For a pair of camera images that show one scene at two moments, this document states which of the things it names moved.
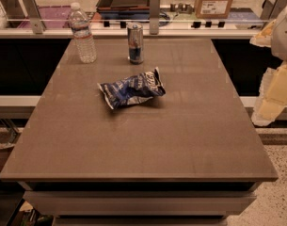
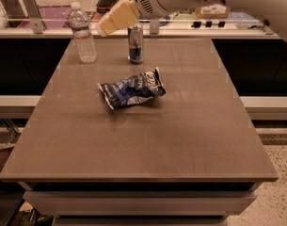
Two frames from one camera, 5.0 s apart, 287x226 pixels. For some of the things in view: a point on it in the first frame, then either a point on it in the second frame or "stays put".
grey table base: (138, 202) stays put
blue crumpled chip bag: (133, 88) stays put
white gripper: (284, 37) -> (150, 0)
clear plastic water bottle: (80, 25) stays put
